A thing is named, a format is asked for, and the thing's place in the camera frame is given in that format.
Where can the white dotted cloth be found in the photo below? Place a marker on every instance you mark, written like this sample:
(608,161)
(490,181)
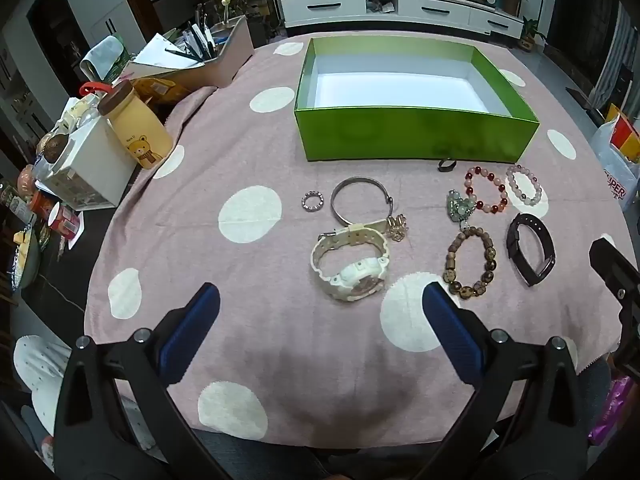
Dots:
(40,375)

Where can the yellow bear bottle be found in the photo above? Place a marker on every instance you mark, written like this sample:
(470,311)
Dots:
(140,135)

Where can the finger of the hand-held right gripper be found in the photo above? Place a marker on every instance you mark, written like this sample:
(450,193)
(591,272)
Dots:
(617,272)

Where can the white storage box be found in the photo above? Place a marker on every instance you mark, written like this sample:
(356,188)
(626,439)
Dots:
(100,160)

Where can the small potted plant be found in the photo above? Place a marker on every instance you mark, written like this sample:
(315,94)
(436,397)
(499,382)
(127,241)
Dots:
(531,35)

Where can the pink polka dot tablecloth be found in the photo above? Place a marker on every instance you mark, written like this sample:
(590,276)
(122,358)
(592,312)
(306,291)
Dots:
(280,310)

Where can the green cardboard box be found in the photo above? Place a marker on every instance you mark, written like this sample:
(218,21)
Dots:
(400,135)

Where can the magenta plastic bag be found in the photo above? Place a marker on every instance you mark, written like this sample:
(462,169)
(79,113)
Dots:
(615,410)

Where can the cluster of green houseplants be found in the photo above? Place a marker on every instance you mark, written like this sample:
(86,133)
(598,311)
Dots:
(257,7)

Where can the beige pen tray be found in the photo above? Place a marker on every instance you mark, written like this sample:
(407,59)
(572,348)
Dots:
(225,65)

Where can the black smart band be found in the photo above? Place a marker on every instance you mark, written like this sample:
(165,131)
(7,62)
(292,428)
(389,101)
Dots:
(515,245)

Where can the red white cup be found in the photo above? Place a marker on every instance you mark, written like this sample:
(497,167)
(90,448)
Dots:
(65,220)

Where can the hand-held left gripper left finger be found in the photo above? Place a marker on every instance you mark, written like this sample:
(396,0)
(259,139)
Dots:
(195,330)

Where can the yellow red carton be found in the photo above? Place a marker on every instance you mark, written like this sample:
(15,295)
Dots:
(625,137)

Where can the white tv cabinet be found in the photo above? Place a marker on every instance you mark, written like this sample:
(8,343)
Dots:
(425,7)

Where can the white wrist watch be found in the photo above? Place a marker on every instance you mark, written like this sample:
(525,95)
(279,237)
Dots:
(350,280)

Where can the striped curtain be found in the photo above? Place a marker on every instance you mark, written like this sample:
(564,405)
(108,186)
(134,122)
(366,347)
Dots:
(615,55)

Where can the white printed plastic bag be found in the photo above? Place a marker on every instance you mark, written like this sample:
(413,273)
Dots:
(612,175)

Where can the white crumpled bag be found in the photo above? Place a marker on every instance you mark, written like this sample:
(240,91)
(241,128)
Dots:
(102,55)

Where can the gold charm trinket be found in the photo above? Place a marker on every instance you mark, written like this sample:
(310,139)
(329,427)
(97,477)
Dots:
(397,227)

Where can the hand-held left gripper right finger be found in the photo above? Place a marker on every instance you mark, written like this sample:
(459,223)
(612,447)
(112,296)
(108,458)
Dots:
(450,332)

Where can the silver bangle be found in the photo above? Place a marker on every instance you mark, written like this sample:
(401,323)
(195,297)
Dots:
(360,180)

